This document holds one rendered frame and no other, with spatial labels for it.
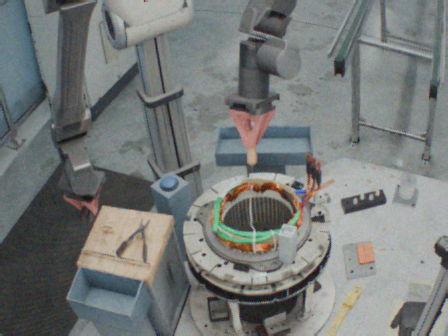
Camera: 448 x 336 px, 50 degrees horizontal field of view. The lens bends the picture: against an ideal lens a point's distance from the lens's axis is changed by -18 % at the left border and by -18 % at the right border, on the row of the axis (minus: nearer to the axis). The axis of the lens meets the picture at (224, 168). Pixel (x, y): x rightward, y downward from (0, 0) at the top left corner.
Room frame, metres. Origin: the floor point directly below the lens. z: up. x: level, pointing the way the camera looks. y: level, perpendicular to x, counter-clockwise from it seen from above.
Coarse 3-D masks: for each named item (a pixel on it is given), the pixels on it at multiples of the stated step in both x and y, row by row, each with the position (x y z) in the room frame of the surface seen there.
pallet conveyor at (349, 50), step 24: (384, 0) 3.34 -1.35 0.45; (360, 24) 2.39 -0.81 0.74; (384, 24) 3.35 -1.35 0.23; (384, 48) 2.23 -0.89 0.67; (432, 48) 3.14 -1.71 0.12; (336, 72) 1.99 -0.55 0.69; (432, 72) 1.85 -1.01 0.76; (432, 96) 1.75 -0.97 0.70; (360, 120) 2.30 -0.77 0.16; (432, 120) 2.07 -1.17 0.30
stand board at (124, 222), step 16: (112, 208) 0.96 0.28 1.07; (96, 224) 0.91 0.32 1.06; (112, 224) 0.91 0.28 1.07; (128, 224) 0.90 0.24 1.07; (144, 224) 0.90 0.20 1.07; (160, 224) 0.89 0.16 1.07; (96, 240) 0.86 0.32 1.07; (112, 240) 0.86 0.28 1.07; (160, 240) 0.84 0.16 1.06; (80, 256) 0.81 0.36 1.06; (128, 256) 0.80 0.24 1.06; (160, 256) 0.81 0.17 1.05; (112, 272) 0.76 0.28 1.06; (128, 272) 0.75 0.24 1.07; (144, 272) 0.75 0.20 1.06
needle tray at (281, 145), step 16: (224, 128) 1.21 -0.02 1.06; (272, 128) 1.19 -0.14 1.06; (288, 128) 1.18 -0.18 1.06; (304, 128) 1.17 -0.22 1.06; (224, 144) 1.19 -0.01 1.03; (240, 144) 1.18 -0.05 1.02; (272, 144) 1.16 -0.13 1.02; (288, 144) 1.15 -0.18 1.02; (304, 144) 1.14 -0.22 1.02; (224, 160) 1.11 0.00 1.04; (240, 160) 1.10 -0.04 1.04; (256, 160) 1.09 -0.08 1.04; (272, 160) 1.08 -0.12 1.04; (288, 160) 1.08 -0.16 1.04; (304, 160) 1.07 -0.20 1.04
